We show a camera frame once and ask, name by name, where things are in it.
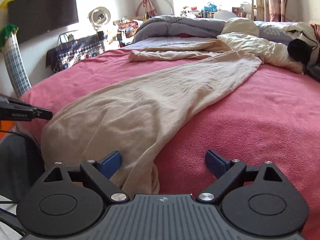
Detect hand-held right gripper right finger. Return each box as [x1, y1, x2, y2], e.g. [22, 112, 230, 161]
[196, 149, 284, 203]

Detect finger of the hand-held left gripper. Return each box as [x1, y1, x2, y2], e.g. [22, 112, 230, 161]
[32, 107, 53, 120]

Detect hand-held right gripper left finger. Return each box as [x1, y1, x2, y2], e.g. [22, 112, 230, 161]
[42, 151, 130, 204]

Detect beige pants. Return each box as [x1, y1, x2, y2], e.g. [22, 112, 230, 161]
[41, 39, 263, 194]

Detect white gridded board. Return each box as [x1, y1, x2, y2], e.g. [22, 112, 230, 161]
[2, 34, 32, 98]

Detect pink bed blanket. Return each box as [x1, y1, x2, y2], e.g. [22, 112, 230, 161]
[20, 47, 320, 240]

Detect green cloth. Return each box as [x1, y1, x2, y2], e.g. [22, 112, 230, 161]
[0, 24, 19, 48]

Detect black television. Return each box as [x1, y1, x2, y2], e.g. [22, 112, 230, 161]
[7, 0, 79, 44]

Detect white standing fan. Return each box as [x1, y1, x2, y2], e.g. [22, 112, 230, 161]
[87, 6, 112, 34]

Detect colourful printed box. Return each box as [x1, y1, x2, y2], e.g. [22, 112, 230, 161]
[117, 21, 139, 39]

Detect cream comforter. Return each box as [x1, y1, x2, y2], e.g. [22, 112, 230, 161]
[216, 17, 304, 74]

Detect lavender striped bed sheet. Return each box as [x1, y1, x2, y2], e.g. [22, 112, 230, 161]
[120, 36, 218, 51]

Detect black hat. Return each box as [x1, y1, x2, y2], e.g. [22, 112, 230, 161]
[287, 39, 315, 64]

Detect grey patterned duvet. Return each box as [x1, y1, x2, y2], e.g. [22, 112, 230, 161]
[132, 15, 234, 43]

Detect grey patterned pillow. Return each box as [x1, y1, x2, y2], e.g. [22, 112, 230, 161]
[254, 21, 298, 47]

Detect white jacket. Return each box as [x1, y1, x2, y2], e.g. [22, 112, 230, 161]
[282, 21, 320, 67]

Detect wooden easel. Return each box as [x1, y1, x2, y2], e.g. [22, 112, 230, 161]
[251, 0, 266, 21]

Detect wire rack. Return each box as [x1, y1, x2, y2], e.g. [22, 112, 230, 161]
[59, 30, 76, 44]

